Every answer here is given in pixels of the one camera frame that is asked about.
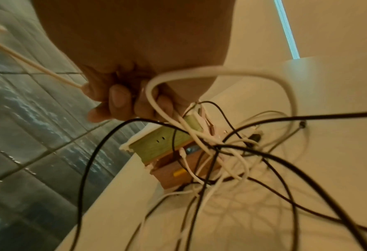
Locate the person's right hand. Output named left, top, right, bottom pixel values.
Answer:
left=33, top=0, right=237, bottom=124

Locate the pile of cables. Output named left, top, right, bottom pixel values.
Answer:
left=77, top=100, right=367, bottom=251

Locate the blue LED light strip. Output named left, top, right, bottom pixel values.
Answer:
left=273, top=0, right=301, bottom=60

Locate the white table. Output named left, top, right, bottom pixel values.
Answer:
left=55, top=56, right=367, bottom=251

